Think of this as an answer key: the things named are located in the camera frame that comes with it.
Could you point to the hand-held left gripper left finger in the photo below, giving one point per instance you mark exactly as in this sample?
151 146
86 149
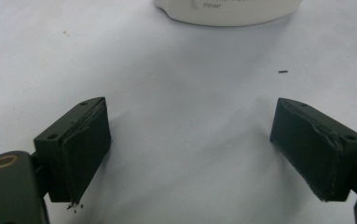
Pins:
79 149

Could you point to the white bottle with blue pump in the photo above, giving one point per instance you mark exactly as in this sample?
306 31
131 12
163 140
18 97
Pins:
229 14

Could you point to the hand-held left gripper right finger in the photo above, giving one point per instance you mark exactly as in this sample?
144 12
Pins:
316 149

